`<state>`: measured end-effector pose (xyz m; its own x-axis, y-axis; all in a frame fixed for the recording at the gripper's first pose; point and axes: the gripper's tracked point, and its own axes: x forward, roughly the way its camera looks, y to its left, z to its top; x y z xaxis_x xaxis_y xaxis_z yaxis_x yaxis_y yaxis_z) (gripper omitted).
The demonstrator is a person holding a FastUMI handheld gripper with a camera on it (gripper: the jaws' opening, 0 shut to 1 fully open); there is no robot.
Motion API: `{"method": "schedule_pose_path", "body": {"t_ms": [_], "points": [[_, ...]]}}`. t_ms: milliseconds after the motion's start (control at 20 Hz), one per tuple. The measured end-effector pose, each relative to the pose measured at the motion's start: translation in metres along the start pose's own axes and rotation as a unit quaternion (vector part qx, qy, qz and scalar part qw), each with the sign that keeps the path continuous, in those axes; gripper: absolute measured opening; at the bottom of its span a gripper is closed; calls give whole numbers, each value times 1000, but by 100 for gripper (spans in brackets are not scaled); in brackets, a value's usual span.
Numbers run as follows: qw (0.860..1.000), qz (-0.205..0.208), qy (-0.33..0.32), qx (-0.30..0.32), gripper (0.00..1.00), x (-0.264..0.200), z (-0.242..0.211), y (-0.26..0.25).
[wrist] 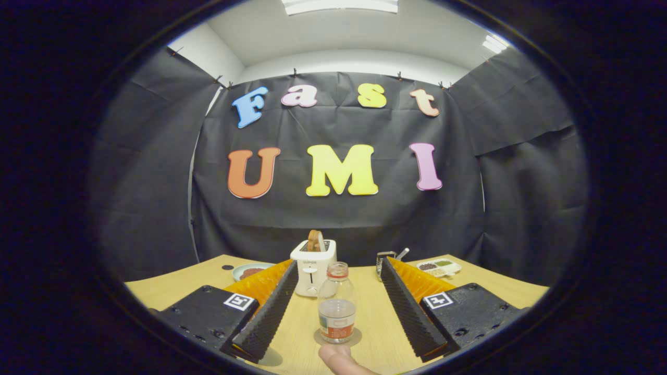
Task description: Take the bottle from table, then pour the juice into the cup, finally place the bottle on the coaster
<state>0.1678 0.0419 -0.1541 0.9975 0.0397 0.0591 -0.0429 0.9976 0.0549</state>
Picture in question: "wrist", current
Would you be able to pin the short ceiling light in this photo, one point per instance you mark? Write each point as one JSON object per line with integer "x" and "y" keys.
{"x": 494, "y": 44}

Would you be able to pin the brown bread slice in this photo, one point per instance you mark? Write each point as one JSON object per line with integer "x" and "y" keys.
{"x": 313, "y": 240}

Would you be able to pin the clear plastic juice bottle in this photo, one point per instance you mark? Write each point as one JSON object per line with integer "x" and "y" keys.
{"x": 337, "y": 312}

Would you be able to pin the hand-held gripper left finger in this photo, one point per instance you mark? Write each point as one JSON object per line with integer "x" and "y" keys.
{"x": 271, "y": 312}

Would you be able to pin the pale green plate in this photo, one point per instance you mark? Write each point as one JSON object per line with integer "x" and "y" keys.
{"x": 237, "y": 272}

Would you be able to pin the white divided condiment dish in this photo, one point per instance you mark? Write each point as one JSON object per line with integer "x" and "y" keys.
{"x": 439, "y": 267}

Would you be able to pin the black backdrop cloth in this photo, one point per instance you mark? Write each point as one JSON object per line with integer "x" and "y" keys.
{"x": 333, "y": 219}

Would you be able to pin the white toaster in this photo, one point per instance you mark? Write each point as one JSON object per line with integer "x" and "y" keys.
{"x": 312, "y": 271}

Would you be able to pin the wooden table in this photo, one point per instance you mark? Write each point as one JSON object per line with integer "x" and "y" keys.
{"x": 372, "y": 333}

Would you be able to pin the round brown coaster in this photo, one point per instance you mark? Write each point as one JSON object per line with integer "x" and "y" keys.
{"x": 357, "y": 336}

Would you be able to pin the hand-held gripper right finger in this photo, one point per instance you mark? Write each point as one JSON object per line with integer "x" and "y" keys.
{"x": 406, "y": 312}

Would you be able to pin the long ceiling light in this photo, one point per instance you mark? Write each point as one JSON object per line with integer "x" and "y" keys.
{"x": 338, "y": 5}

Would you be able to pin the brown food pieces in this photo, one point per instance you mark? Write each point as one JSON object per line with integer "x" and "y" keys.
{"x": 252, "y": 272}

